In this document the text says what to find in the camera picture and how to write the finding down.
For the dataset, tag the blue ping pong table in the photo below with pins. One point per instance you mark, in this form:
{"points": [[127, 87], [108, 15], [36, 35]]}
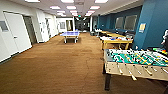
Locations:
{"points": [[70, 34]]}

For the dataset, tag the long wooden table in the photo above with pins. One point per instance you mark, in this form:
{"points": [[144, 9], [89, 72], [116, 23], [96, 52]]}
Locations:
{"points": [[108, 33]]}

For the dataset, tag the yellow air hockey table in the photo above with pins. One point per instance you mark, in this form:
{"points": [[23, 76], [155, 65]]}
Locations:
{"points": [[116, 41]]}

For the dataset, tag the ceiling light panel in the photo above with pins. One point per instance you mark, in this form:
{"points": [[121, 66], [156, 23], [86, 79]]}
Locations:
{"points": [[55, 7], [71, 7], [95, 7]]}

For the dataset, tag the interior glass window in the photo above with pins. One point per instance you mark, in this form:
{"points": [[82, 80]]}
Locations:
{"points": [[130, 22], [119, 23]]}

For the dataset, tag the green foosball table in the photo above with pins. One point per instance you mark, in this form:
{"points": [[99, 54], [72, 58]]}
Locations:
{"points": [[140, 63]]}

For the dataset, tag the large white door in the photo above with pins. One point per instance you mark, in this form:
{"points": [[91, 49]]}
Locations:
{"points": [[18, 33]]}

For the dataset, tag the yellow wall sign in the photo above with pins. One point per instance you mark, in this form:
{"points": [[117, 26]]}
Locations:
{"points": [[142, 27]]}

